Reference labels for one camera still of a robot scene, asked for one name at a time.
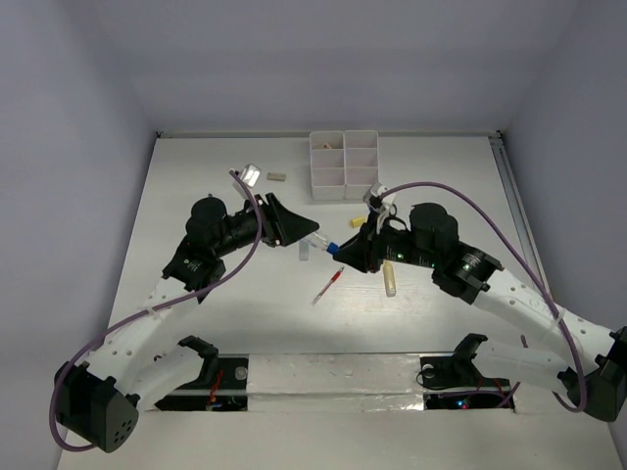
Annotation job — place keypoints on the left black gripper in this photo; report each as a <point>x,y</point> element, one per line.
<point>290,228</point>

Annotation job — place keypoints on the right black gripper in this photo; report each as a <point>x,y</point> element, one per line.
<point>362,251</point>

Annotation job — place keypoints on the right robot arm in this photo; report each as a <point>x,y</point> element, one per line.
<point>579,359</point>

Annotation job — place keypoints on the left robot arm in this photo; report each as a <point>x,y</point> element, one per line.
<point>100,394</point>

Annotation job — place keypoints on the yellow highlighter cap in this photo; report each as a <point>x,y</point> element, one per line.
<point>357,221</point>

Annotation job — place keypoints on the grey beige eraser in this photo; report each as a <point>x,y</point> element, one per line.
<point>275,176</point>

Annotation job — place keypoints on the left white compartment organizer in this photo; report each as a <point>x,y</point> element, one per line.
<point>327,166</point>

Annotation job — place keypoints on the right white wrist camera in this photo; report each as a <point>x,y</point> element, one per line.
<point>380,203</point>

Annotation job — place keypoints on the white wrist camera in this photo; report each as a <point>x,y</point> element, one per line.
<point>380,203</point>
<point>248,176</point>

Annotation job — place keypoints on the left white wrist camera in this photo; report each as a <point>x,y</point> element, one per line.
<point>248,176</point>

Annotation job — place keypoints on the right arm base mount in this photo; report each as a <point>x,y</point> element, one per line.
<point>451,381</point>

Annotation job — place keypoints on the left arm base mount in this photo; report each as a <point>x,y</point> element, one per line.
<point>220,385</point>

